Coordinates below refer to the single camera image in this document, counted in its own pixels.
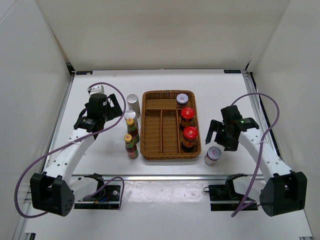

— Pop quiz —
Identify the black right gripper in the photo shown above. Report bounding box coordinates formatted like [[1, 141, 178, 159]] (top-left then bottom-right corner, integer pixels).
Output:
[[205, 119, 239, 152]]

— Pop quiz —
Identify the red-lid sauce jar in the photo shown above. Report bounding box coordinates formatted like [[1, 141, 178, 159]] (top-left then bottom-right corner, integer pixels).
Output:
[[181, 126, 199, 152], [180, 107, 196, 130]]

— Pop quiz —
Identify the white-lid spice jar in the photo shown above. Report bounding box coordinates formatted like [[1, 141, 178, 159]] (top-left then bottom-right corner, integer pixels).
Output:
[[204, 146, 222, 166], [176, 93, 189, 109]]

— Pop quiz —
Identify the green-label sauce bottle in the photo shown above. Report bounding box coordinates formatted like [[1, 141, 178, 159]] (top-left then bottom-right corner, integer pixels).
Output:
[[124, 134, 139, 159], [126, 117, 140, 143]]

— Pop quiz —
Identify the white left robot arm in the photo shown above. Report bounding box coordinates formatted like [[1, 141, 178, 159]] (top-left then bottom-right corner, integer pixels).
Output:
[[30, 92, 123, 217]]

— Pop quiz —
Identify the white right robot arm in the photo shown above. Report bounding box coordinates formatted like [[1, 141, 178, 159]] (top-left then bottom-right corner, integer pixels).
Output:
[[205, 105, 307, 217]]

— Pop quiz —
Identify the near silver-lid salt shaker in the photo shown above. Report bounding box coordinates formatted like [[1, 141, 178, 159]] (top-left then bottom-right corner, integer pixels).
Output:
[[124, 109, 137, 122]]

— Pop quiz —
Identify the silver-lid salt shaker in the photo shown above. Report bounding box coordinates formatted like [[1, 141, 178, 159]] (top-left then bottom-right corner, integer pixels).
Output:
[[124, 109, 137, 122], [126, 93, 141, 118]]

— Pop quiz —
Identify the far silver-lid salt shaker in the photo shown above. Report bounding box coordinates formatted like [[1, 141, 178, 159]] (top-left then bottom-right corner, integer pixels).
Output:
[[126, 93, 141, 118]]

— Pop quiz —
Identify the brown wicker basket tray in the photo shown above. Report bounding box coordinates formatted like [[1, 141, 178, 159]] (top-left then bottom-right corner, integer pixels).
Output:
[[140, 90, 202, 161]]

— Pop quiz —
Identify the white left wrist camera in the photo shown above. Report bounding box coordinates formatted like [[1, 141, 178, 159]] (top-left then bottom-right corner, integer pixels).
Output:
[[87, 84, 105, 96]]

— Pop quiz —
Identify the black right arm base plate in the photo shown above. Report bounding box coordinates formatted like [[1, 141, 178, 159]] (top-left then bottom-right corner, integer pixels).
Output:
[[203, 184, 243, 212]]

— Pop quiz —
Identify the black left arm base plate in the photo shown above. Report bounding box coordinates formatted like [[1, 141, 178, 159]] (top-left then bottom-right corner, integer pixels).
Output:
[[73, 176, 125, 210]]

